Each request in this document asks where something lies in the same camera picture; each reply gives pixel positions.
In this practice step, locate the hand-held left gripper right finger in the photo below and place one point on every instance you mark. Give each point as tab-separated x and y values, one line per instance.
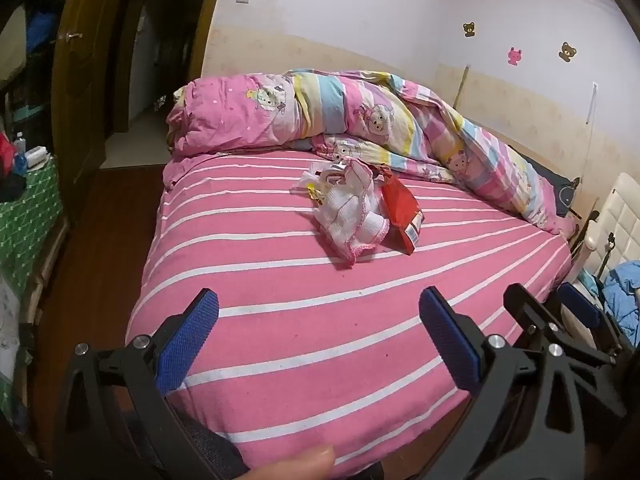
450	340

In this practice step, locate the clear bottle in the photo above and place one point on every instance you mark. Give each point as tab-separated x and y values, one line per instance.
20	142

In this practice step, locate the wooden door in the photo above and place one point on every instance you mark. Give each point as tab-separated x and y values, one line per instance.
85	90

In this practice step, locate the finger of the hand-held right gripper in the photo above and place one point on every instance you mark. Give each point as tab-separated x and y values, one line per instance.
580	305
525	305

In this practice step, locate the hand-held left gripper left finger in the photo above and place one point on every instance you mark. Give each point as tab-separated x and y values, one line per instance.
187	340

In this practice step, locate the white padded chair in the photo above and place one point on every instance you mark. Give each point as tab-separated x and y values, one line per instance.
622	210

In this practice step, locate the pink printed quilt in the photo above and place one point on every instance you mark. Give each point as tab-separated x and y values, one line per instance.
225	110

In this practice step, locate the yellow stick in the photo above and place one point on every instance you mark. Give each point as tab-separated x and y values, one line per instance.
462	87

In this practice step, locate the dark blue pillow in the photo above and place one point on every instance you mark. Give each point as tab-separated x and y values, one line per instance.
552	180

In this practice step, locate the person's left hand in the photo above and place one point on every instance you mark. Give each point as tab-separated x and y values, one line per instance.
295	465

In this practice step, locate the dark mesh fabric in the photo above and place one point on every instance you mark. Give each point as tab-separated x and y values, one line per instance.
210	440

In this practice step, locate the small yellow wrapper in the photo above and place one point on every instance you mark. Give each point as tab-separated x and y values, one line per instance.
314	191

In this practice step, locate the red snack packet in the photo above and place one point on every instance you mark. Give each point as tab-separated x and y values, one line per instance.
400	205

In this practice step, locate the pink bear wall sticker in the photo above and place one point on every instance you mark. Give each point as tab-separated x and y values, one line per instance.
515	56

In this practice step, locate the wooden door frame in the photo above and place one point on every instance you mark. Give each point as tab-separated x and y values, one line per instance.
205	25

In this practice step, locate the bed with pink striped sheet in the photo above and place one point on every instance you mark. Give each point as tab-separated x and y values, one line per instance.
250	260

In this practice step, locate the blue clothes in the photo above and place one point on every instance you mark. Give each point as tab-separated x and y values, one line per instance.
622	300

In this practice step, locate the white wall strip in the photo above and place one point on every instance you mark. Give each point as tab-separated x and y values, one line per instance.
595	100

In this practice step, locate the small white box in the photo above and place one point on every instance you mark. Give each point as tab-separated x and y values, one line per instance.
36	157

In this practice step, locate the translucent white plastic bag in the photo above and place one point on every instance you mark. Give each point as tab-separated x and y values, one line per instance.
311	175

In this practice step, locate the white pink-trimmed cloth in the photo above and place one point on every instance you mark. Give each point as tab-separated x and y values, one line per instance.
345	210

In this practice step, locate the green patterned table cloth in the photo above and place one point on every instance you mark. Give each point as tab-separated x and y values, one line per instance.
30	215

